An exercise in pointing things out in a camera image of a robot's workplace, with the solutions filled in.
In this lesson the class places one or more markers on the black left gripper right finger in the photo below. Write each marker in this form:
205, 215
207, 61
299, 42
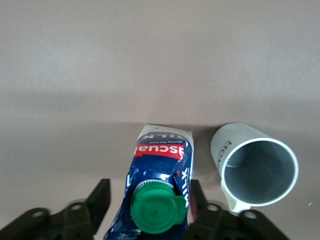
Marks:
225, 225

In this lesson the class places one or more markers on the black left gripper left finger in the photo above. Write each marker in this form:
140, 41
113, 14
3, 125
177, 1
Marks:
62, 225

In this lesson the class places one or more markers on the grey mug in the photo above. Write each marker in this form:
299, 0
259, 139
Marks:
220, 150

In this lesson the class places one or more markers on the blue milk carton green cap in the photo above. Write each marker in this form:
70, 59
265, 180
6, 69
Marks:
160, 170

